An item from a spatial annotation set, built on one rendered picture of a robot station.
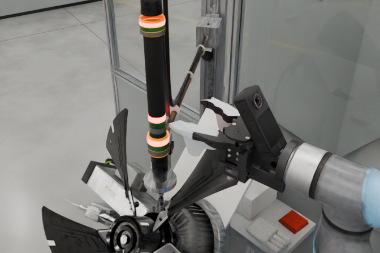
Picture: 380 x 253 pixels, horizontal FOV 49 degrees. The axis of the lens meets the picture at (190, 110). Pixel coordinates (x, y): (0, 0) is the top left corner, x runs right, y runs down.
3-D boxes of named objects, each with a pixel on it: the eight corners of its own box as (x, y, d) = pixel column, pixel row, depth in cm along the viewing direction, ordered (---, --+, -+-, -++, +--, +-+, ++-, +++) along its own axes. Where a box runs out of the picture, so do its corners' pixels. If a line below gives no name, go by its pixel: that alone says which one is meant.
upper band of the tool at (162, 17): (144, 27, 73) (143, 12, 72) (168, 29, 73) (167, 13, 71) (136, 37, 70) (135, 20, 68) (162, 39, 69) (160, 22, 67)
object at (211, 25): (201, 36, 143) (202, 12, 139) (221, 38, 142) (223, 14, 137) (195, 49, 135) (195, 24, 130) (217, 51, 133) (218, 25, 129)
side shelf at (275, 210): (241, 181, 179) (242, 176, 178) (315, 229, 157) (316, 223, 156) (202, 210, 165) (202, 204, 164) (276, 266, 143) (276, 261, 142)
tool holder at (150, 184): (151, 163, 94) (149, 127, 89) (181, 168, 93) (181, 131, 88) (139, 191, 87) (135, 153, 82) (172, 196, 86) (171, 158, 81)
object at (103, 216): (142, 236, 120) (67, 203, 141) (143, 228, 120) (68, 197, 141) (137, 236, 118) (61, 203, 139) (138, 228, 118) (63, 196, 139)
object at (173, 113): (204, 39, 132) (204, 35, 132) (208, 39, 132) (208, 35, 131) (160, 139, 88) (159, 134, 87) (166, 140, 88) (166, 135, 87)
